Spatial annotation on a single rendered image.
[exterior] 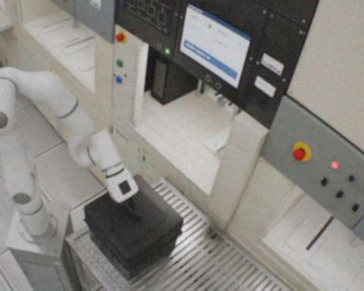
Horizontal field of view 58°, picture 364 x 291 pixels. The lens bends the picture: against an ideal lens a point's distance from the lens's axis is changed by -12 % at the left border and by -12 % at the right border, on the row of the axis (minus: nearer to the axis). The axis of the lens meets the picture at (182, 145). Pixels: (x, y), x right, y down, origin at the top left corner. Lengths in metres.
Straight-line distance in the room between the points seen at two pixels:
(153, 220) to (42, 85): 0.67
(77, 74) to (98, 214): 1.13
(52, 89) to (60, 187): 1.75
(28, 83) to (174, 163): 0.93
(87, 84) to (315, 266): 1.61
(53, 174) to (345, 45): 2.35
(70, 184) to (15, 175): 1.51
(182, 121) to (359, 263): 1.19
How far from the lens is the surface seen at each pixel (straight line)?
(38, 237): 1.68
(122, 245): 1.35
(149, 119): 1.98
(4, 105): 1.07
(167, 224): 1.41
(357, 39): 1.00
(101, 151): 1.31
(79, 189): 2.75
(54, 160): 2.95
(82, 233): 1.67
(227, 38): 1.23
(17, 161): 1.28
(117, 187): 1.34
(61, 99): 1.11
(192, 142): 1.89
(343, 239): 1.82
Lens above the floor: 2.21
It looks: 46 degrees down
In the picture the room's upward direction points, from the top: 11 degrees clockwise
